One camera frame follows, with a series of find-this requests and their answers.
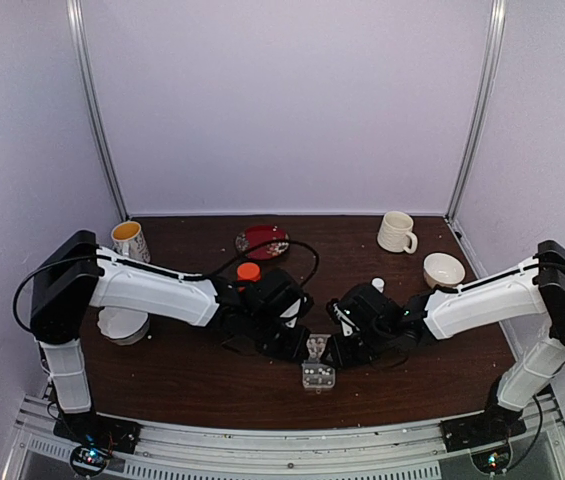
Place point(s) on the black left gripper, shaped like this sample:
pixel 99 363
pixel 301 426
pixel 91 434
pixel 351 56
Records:
pixel 292 352

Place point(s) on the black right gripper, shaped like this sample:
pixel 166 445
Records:
pixel 342 357

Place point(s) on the white pill bottle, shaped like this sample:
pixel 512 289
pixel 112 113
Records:
pixel 378 284

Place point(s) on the orange pill bottle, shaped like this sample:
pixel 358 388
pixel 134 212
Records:
pixel 247 272

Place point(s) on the clear plastic pill organizer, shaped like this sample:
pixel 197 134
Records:
pixel 317 376

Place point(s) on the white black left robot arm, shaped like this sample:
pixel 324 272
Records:
pixel 81 275

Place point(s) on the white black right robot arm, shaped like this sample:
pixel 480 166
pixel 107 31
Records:
pixel 535 286

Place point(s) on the round white pills in organizer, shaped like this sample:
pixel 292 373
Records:
pixel 321 371

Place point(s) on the red floral plate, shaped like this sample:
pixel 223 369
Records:
pixel 262 242

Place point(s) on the small white bowl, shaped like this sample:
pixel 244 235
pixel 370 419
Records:
pixel 441 269

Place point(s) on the cream ribbed mug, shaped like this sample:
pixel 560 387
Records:
pixel 396 235

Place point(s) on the white scalloped bowl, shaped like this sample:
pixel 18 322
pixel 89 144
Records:
pixel 122 326

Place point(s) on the yellow interior patterned mug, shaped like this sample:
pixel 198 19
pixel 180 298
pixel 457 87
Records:
pixel 128 240

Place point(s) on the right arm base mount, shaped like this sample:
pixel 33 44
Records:
pixel 487 434

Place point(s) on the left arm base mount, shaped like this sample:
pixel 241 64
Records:
pixel 97 438

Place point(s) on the right aluminium frame post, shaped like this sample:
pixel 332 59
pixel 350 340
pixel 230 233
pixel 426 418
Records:
pixel 489 69

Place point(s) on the aluminium frame post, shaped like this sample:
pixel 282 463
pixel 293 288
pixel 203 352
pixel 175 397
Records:
pixel 489 69
pixel 79 38

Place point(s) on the left aluminium frame post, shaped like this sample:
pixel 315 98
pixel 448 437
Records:
pixel 79 38

